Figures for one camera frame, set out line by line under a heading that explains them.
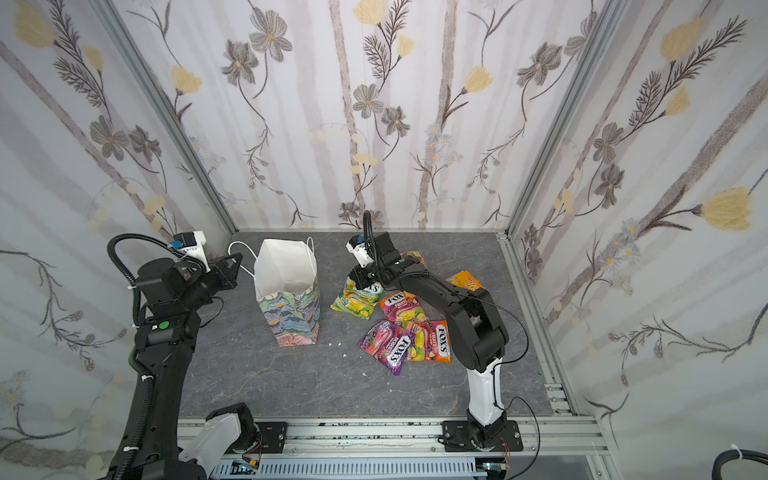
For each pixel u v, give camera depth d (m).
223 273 0.61
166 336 0.49
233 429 0.63
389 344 0.87
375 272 0.72
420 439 0.76
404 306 0.96
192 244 0.60
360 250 0.82
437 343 0.88
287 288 1.00
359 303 0.90
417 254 1.12
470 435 0.66
